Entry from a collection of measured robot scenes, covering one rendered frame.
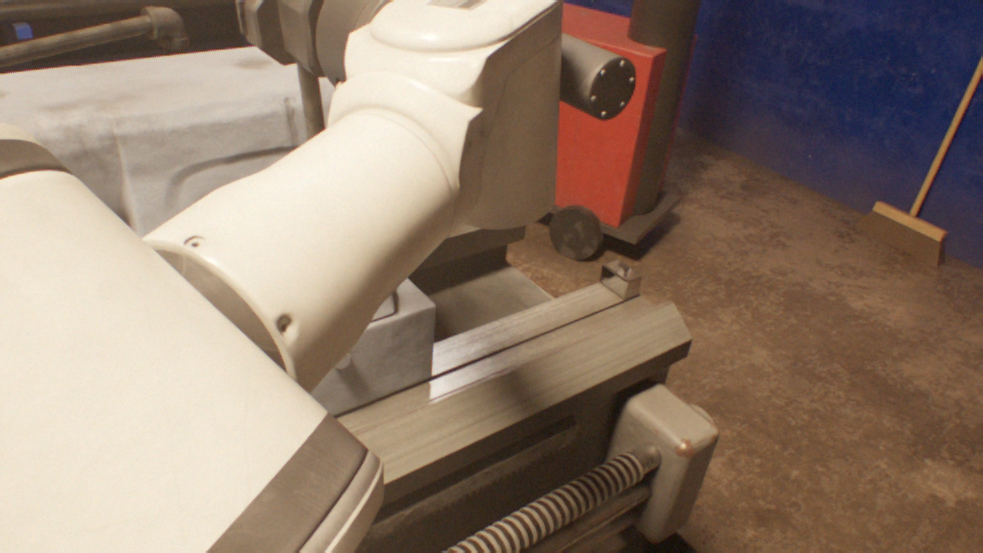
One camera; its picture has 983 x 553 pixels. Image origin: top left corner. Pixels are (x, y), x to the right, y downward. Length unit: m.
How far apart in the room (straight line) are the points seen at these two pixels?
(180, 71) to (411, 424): 0.40
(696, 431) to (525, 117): 0.65
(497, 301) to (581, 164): 1.51
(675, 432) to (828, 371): 1.61
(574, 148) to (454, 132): 2.33
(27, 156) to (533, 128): 0.23
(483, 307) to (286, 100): 0.56
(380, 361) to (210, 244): 0.56
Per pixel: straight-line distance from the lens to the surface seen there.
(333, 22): 0.44
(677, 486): 0.97
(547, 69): 0.36
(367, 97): 0.30
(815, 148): 3.76
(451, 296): 1.14
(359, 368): 0.76
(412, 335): 0.77
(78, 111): 0.65
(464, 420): 0.78
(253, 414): 0.17
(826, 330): 2.71
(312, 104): 0.61
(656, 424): 0.94
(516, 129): 0.36
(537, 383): 0.83
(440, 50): 0.30
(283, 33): 0.51
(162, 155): 0.65
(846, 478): 2.17
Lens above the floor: 1.38
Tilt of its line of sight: 33 degrees down
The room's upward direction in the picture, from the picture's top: 6 degrees clockwise
